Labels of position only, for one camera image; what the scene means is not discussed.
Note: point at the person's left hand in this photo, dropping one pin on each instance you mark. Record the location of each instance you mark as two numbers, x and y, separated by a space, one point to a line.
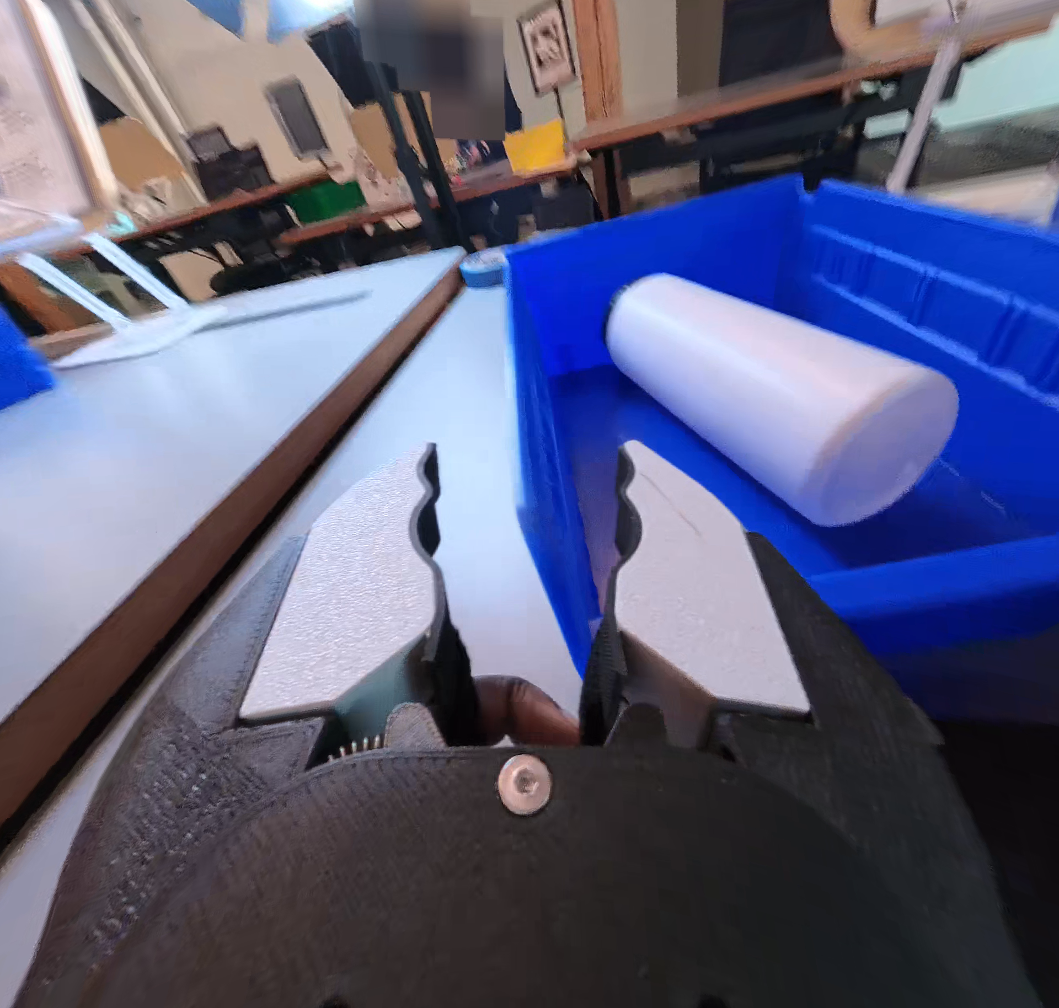
521 718

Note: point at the wooden instruction board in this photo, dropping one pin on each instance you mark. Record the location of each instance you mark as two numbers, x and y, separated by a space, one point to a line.
41 115
852 7

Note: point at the black tripod pole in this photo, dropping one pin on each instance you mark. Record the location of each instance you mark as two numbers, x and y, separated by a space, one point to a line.
417 181

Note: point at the black monitor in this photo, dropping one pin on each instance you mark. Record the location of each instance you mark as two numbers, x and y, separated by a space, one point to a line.
296 115

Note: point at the cardboard box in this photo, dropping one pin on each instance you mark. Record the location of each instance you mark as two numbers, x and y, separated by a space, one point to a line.
136 152

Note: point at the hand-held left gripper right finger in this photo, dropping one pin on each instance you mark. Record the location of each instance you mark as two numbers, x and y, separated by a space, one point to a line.
703 611

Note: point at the white plastic bottle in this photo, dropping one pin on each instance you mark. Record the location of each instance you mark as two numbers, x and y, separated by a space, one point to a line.
786 396

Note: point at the yellow paper bin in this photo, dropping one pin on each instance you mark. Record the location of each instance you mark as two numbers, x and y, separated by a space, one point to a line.
534 148

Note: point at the framed wall picture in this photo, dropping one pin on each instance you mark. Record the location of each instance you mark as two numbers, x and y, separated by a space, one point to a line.
546 44

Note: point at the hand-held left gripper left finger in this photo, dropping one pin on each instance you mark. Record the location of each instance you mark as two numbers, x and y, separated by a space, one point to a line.
356 611

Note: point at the green plastic bin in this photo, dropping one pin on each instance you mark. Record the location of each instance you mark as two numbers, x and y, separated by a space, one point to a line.
327 201

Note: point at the blue plastic bin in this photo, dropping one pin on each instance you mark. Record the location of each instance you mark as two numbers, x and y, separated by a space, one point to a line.
910 611
21 363

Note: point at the blue tape roll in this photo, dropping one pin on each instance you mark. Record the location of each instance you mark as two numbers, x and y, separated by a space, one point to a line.
480 268

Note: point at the wooden office desk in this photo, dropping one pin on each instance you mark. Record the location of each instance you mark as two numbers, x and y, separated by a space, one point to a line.
207 208
662 119
356 218

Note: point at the black office chair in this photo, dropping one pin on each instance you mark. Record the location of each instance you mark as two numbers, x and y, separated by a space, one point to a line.
778 32

